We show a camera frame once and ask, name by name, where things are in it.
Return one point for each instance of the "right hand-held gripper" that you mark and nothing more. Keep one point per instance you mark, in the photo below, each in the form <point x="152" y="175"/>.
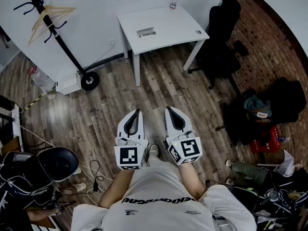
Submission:
<point x="188" y="149"/>

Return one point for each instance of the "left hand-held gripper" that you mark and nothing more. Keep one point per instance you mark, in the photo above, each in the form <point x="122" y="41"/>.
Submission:
<point x="130" y="155"/>

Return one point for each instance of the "small metal box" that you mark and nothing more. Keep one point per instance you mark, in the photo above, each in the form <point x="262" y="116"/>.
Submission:
<point x="145" y="30"/>

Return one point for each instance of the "person's right forearm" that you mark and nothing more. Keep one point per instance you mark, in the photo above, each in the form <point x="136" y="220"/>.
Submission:
<point x="192" y="182"/>

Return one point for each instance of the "person's left forearm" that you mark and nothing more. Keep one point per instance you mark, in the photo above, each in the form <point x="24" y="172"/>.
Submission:
<point x="115" y="189"/>

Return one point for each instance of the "black bag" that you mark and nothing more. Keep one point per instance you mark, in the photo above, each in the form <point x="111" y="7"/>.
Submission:
<point x="21" y="172"/>

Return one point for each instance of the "person's light shoe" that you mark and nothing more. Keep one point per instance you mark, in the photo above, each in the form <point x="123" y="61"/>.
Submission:
<point x="153" y="150"/>

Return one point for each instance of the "person's beige trousers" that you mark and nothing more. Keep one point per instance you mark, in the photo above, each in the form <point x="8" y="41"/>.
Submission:
<point x="155" y="161"/>

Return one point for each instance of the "black coat rack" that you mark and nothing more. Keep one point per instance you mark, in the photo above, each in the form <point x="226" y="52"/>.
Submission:
<point x="95" y="82"/>

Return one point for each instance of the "person's white shirt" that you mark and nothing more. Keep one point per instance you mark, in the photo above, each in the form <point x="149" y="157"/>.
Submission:
<point x="156" y="189"/>

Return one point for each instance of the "white perforated box device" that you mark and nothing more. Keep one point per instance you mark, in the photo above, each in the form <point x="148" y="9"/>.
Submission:
<point x="68" y="82"/>

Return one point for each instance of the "teal bag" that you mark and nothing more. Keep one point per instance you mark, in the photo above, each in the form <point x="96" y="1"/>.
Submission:
<point x="257" y="107"/>

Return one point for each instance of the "red plastic crate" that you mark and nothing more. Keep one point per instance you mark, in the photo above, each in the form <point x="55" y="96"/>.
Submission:
<point x="264" y="143"/>

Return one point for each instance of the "black-framed eyeglasses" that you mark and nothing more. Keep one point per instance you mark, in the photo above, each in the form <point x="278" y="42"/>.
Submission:
<point x="147" y="34"/>

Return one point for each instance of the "clear plastic water jug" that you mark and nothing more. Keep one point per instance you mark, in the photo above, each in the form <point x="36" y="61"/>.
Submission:
<point x="43" y="80"/>

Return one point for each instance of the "white table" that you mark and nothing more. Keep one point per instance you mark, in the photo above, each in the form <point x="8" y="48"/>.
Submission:
<point x="168" y="25"/>

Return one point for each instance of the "black backpack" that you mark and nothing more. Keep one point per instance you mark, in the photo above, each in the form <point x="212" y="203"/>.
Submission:
<point x="288" y="100"/>

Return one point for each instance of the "white paper bag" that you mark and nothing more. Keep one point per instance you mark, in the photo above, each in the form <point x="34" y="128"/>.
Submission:
<point x="290" y="162"/>

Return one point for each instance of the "black office chair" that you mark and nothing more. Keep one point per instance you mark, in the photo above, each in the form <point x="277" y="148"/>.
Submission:
<point x="223" y="16"/>

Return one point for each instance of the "clear bottle with red cap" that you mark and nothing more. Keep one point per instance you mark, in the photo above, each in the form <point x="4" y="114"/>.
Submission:
<point x="173" y="3"/>

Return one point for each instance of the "white wall socket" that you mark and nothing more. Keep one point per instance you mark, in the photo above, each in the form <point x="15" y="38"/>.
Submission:
<point x="112" y="42"/>

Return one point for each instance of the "white rack frame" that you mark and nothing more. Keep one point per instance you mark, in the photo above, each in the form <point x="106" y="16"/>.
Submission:
<point x="17" y="129"/>

